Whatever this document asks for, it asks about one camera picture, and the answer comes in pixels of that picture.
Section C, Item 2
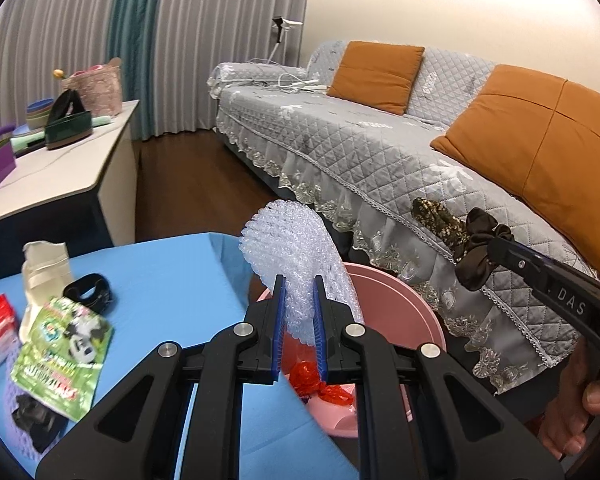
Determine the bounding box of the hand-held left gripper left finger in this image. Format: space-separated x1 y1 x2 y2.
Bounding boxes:
35 275 288 480

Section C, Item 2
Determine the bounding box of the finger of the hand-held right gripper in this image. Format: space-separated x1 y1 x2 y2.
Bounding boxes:
487 236 551 286

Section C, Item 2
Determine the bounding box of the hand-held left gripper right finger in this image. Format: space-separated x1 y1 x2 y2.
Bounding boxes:
312 275 566 480

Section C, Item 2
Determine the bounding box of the dark brown scrunchie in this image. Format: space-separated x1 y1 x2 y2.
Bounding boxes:
454 207 515 291

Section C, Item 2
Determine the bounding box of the pink plastic basin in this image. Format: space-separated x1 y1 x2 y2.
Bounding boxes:
255 261 448 438

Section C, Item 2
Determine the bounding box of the clear bubble wrap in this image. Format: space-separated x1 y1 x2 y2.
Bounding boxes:
239 199 366 346

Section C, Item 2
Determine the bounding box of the white paper packaging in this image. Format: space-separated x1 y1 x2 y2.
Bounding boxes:
20 241 76 346

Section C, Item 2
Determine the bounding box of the person's right hand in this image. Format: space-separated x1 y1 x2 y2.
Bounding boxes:
537 342 600 463

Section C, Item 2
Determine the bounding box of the speckled brown scrunchie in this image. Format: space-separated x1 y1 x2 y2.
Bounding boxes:
411 197 473 261

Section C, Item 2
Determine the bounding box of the large orange cushion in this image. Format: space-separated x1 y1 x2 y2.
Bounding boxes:
430 64 600 281

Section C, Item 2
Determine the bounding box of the blue tablecloth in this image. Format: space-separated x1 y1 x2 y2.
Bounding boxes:
0 231 361 480

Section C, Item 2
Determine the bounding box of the black hair band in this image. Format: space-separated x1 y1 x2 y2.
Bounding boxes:
61 273 113 313

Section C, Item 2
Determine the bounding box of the sofa with grey quilted cover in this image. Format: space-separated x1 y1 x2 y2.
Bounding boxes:
207 40 600 396

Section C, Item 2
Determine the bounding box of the green snack packet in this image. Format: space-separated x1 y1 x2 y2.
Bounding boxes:
9 296 115 423

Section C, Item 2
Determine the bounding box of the small orange cushion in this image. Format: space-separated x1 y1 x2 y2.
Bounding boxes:
326 41 426 116

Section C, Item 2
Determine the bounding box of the white table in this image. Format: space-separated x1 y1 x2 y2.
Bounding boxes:
0 100 141 286

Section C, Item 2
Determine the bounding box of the purple foam net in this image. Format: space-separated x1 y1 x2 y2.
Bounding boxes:
0 340 81 463

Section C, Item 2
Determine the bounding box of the mint green tray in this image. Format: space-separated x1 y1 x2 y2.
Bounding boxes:
10 115 113 150

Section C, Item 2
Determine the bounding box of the dark green box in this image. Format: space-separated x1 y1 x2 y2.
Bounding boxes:
45 111 95 151

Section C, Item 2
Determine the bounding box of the white floor lamp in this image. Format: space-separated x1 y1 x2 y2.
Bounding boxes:
267 16 303 63

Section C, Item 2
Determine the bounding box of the pink patterned basket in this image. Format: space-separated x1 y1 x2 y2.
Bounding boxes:
61 57 123 116

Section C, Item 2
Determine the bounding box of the grey curtain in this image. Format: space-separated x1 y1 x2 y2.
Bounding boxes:
0 0 313 141

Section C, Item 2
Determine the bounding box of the stack of coloured plastic bowls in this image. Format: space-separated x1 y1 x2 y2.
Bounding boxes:
26 100 61 131

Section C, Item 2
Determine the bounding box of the teal curtain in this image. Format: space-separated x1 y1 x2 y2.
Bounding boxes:
111 0 167 141

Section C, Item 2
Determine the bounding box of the white cable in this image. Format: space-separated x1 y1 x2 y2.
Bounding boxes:
252 57 328 93

